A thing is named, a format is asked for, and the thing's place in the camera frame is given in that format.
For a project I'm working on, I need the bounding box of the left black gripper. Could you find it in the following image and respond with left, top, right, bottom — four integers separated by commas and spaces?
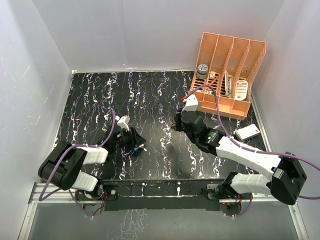
113, 126, 146, 150

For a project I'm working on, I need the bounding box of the key with blue tag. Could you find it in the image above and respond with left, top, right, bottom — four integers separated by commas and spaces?
132, 145, 147, 153

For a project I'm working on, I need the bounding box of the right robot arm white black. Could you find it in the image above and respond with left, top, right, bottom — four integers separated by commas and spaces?
172, 111, 307, 205

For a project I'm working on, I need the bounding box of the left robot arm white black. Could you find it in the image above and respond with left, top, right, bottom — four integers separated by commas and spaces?
38, 126, 147, 201

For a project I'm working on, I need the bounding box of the round patterned tin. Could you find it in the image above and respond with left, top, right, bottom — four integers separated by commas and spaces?
196, 64, 209, 80

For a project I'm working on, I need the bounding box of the white packaged card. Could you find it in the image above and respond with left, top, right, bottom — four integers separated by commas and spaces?
234, 79, 249, 101

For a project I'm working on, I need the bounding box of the white red-dot box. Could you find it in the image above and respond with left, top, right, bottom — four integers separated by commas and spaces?
234, 124, 261, 142

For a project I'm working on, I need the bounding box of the peach desk organizer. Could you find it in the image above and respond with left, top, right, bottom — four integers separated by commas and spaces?
190, 32, 267, 120

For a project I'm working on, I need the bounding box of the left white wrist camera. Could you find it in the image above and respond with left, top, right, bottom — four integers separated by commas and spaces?
117, 115, 130, 132

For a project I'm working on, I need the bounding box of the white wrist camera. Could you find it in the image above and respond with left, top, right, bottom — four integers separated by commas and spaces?
117, 115, 130, 132
182, 94, 198, 112

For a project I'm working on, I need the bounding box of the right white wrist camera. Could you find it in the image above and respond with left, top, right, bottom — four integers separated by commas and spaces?
182, 94, 198, 112

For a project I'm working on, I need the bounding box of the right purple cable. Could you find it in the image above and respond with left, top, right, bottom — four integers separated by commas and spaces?
184, 84, 320, 217

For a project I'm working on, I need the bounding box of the purple cable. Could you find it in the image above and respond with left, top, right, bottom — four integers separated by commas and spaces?
39, 108, 117, 217
184, 84, 320, 217

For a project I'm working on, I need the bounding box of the aluminium front rail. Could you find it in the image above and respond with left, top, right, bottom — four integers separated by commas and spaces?
19, 180, 309, 240

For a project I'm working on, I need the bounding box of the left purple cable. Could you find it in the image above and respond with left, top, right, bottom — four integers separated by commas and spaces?
39, 108, 117, 217

